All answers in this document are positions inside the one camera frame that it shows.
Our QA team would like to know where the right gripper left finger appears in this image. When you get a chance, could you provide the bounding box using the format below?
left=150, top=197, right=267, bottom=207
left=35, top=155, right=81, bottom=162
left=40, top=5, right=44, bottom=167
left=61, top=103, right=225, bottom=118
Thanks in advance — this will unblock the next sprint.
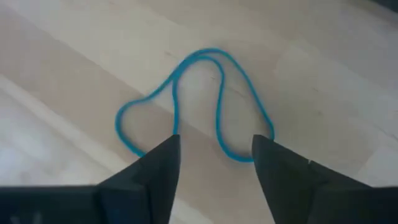
left=0, top=135, right=181, bottom=224

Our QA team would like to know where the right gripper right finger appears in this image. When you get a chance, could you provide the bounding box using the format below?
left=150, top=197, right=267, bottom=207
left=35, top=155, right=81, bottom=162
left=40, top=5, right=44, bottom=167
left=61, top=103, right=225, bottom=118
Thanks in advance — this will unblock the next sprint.
left=252, top=134, right=398, bottom=224

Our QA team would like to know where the thin teal rubber band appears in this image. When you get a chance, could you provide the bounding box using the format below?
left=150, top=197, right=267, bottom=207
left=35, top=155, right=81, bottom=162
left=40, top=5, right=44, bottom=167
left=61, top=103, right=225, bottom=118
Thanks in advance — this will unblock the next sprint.
left=114, top=47, right=275, bottom=164

